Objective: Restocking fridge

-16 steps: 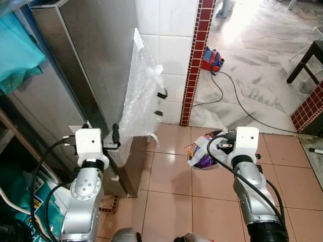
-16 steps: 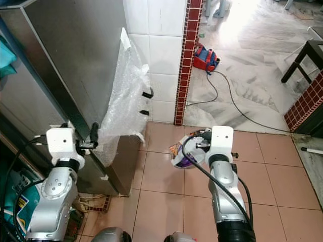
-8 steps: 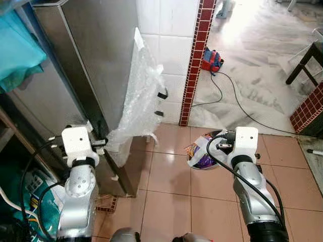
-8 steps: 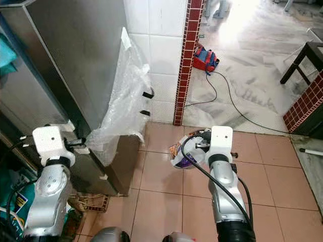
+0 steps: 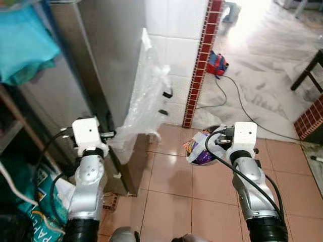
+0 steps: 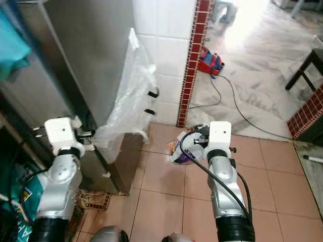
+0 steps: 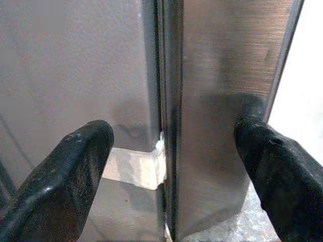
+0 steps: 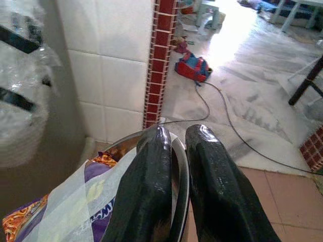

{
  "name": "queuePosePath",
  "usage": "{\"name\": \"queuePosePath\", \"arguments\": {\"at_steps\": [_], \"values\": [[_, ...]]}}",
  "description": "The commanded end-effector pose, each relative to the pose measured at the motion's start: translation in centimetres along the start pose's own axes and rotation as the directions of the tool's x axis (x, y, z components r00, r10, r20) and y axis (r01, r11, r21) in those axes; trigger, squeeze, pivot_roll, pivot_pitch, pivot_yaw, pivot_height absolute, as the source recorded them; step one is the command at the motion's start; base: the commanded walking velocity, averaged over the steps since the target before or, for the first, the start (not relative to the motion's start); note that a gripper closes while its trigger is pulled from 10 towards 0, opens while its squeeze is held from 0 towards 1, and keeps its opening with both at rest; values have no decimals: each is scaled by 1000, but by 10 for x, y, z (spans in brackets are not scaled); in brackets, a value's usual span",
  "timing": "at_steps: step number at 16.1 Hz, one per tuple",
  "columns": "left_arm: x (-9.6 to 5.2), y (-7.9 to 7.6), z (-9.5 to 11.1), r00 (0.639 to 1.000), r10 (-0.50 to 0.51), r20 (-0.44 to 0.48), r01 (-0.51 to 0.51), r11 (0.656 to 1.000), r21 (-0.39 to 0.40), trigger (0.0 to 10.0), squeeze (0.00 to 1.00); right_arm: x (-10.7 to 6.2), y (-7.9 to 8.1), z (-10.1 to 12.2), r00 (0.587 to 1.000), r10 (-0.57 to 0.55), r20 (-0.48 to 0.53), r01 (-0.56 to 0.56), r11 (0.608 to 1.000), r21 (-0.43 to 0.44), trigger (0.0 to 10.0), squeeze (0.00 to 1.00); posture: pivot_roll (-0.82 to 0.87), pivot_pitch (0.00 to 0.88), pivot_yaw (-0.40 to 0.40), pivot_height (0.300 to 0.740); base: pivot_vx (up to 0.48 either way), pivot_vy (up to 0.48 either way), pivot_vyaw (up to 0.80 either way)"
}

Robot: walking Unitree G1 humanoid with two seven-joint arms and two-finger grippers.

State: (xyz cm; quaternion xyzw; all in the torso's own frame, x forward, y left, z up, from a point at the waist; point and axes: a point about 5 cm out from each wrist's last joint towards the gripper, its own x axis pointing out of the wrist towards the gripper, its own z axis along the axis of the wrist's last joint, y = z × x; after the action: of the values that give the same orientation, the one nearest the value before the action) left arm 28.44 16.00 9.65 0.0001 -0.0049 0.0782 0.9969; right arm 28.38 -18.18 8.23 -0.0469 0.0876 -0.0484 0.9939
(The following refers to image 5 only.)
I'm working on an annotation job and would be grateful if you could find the silver fridge door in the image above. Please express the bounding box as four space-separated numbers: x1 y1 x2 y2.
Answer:
49 0 153 196

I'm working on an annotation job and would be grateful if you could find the clear plastic bag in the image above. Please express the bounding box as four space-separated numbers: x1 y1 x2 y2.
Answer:
107 28 174 152

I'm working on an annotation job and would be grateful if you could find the brown woven basket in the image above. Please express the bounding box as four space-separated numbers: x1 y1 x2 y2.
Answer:
102 193 120 210

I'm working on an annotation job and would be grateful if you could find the red and blue floor device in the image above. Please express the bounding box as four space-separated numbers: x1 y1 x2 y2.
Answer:
205 50 230 77

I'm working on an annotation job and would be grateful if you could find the red tiled counter pillar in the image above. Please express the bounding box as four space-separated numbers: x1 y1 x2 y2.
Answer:
294 94 323 142

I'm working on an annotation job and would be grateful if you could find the storage shelf rack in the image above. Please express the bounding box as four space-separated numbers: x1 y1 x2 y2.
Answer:
0 83 38 157

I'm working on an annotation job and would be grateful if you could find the grey robot left leg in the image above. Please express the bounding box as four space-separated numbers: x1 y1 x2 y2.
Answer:
108 226 140 242

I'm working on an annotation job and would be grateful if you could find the grey robot leg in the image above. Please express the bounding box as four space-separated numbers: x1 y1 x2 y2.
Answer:
172 233 212 242
108 226 140 242

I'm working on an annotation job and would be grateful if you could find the black metal bench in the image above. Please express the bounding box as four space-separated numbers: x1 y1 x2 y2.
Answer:
291 49 323 94

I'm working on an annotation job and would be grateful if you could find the grey robot right leg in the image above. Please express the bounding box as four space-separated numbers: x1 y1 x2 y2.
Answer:
172 233 212 242

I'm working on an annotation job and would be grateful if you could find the teal printed bag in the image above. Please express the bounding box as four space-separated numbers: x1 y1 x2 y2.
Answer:
20 164 70 237

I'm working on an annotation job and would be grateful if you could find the teal cloth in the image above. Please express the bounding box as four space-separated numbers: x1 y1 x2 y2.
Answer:
0 3 62 86

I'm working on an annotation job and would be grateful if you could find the grey plastic stool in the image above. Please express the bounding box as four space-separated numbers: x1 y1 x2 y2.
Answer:
221 1 242 24

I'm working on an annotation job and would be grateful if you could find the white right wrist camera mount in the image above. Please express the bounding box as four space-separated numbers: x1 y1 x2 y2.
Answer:
232 122 259 152

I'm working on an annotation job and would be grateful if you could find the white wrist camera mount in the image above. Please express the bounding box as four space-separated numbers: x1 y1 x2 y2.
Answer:
72 117 110 157
232 122 259 152

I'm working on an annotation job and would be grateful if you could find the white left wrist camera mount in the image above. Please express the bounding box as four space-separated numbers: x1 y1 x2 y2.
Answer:
72 117 110 157

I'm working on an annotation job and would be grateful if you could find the black floor cable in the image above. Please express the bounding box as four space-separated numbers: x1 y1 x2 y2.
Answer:
195 76 228 110
221 75 302 142

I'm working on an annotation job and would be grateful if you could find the white power cord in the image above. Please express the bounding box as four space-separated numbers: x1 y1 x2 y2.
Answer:
0 161 66 236

